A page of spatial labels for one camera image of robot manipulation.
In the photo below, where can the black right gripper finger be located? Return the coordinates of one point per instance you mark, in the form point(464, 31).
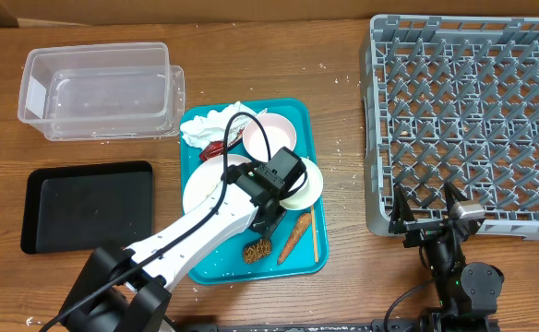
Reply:
point(401, 211)
point(452, 195)

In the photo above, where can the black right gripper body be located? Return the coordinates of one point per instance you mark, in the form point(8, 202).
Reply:
point(420, 235)

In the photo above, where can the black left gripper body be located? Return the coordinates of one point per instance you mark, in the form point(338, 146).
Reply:
point(264, 229)

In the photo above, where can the pink bowl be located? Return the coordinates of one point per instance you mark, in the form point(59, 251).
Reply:
point(279, 131)

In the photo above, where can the pale green saucer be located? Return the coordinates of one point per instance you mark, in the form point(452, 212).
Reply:
point(311, 190)

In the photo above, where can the red ketchup packet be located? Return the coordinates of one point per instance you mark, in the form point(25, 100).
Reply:
point(216, 148)

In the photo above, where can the large white plate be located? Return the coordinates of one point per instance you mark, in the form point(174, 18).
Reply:
point(204, 180)

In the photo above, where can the white napkin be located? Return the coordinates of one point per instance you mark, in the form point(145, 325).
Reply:
point(203, 130)

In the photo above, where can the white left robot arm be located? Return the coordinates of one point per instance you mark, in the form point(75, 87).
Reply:
point(130, 289)

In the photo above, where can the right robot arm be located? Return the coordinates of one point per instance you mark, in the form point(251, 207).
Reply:
point(467, 292)

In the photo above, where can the grey dishwasher rack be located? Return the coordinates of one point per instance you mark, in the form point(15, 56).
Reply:
point(452, 99)

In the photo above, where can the wooden chopstick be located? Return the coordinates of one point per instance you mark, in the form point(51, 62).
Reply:
point(314, 233)

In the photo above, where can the carrot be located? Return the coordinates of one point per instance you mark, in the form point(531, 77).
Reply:
point(297, 233)

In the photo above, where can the teal plastic tray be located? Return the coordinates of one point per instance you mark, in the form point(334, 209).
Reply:
point(225, 264)

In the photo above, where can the clear plastic bin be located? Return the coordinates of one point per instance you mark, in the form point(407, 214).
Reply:
point(43, 63)

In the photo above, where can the black tray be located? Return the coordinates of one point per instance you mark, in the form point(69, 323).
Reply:
point(82, 207)

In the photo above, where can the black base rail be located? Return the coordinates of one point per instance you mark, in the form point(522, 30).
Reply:
point(297, 328)

